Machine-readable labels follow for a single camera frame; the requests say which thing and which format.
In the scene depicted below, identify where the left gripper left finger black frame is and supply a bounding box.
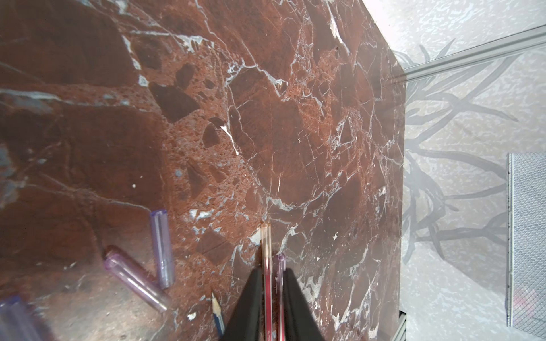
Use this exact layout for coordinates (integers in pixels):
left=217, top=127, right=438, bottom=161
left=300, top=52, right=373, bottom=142
left=220, top=268, right=263, bottom=341

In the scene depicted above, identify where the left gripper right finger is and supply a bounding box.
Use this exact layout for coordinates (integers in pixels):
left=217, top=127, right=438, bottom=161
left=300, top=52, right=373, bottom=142
left=282, top=268, right=325, bottom=341

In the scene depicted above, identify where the blue capped pencil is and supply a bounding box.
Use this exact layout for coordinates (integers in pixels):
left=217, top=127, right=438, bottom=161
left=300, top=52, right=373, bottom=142
left=211, top=292, right=226, bottom=338

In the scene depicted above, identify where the maroon capped pencil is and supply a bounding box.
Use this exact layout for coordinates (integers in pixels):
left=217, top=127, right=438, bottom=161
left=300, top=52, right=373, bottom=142
left=276, top=271, right=286, bottom=341

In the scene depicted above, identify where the red pencil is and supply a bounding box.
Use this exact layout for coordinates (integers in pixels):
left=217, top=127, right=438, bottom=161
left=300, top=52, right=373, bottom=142
left=263, top=255, right=273, bottom=341

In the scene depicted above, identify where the purple cap of maroon pencil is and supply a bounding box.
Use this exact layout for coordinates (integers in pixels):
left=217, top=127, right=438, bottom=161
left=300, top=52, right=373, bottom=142
left=275, top=253, right=286, bottom=283

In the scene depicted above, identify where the clear cap of red pencil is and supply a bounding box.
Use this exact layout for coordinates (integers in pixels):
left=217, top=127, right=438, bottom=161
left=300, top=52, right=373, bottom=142
left=260, top=222, right=272, bottom=274

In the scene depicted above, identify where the violet cap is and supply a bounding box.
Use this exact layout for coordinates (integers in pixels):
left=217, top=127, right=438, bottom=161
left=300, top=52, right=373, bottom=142
left=104, top=249, right=171, bottom=313

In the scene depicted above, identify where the blue tinted cap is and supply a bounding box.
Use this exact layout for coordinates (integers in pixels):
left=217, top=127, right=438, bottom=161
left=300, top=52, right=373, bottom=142
left=1, top=296, right=43, bottom=341

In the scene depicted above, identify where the pink object in basket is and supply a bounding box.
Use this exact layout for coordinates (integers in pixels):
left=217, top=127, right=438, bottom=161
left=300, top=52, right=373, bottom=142
left=513, top=288, right=536, bottom=316

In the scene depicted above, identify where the white wire mesh basket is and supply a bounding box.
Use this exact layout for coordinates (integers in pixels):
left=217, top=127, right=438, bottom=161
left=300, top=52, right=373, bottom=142
left=506, top=152, right=545, bottom=340

